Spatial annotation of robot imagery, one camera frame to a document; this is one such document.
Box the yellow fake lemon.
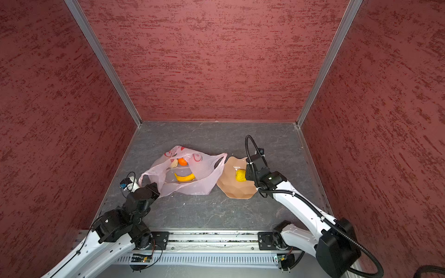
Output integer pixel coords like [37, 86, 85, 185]
[235, 169, 247, 183]

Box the peach scalloped plate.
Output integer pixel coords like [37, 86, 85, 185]
[217, 156, 257, 199]

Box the pink plastic shopping bag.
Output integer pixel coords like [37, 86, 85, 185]
[138, 145, 227, 197]

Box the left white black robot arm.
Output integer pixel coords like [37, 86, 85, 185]
[43, 183, 160, 278]

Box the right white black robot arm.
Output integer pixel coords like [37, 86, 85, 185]
[246, 154, 361, 278]

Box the cream fake pear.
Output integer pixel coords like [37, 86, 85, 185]
[170, 159, 178, 169]

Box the yellow fake banana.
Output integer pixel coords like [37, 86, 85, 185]
[174, 173, 195, 183]

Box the orange fake tangerine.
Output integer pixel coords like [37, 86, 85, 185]
[178, 158, 188, 166]

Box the left small circuit board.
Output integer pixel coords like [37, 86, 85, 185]
[131, 254, 153, 263]

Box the small circuit board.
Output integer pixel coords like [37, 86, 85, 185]
[131, 254, 153, 263]
[275, 254, 295, 266]

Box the right small circuit board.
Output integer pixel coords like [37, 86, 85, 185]
[275, 254, 295, 266]

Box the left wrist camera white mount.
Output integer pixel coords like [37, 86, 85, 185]
[119, 176, 140, 192]

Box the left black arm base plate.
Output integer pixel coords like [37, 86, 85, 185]
[135, 231, 170, 250]

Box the white slotted cable duct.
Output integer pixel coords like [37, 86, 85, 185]
[114, 253, 278, 268]

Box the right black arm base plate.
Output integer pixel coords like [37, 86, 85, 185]
[257, 232, 289, 251]

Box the aluminium front rail frame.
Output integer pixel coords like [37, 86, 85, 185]
[71, 228, 353, 254]

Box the right aluminium corner post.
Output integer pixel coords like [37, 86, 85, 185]
[296, 0, 363, 129]

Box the aluminium corner post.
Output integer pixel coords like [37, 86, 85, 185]
[296, 0, 363, 129]
[64, 0, 143, 128]

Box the black corrugated hose corner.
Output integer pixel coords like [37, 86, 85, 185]
[413, 265, 445, 278]

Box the left aluminium corner post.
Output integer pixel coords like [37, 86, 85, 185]
[64, 0, 143, 128]

